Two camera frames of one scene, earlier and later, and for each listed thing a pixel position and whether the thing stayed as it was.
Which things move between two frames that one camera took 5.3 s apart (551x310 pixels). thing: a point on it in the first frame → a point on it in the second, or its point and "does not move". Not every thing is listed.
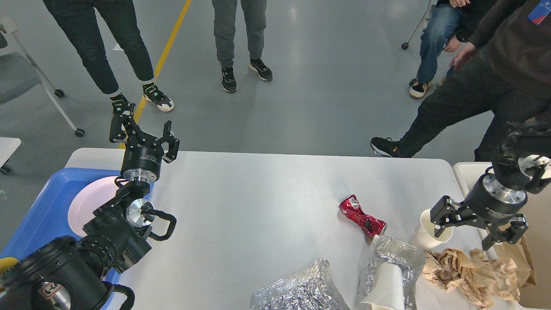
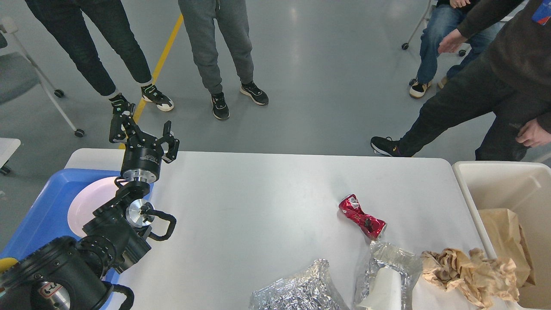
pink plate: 90,195 does not move
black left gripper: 142,158 does not move
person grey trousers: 224,13 → 198,17
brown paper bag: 517,251 does not move
